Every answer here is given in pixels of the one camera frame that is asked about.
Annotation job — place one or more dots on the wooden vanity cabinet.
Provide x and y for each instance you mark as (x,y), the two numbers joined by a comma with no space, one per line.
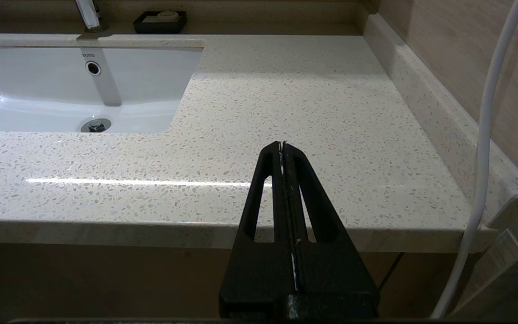
(106,283)

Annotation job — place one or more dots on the chrome faucet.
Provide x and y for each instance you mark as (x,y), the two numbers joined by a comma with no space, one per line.
(89,15)

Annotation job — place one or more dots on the white ceramic sink basin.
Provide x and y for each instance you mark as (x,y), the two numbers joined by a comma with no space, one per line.
(38,90)

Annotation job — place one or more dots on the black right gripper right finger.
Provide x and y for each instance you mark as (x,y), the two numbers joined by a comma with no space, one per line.
(335,279)

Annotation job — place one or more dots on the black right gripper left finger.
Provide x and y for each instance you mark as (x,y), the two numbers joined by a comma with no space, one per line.
(254,279)

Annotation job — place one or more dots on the beige soap bar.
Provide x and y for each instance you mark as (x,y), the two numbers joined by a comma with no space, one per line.
(167,16)

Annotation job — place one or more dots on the chrome sink drain stopper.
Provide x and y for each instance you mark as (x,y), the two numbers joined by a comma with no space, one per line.
(96,125)

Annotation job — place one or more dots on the black soap dish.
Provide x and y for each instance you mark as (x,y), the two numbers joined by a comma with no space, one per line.
(160,28)

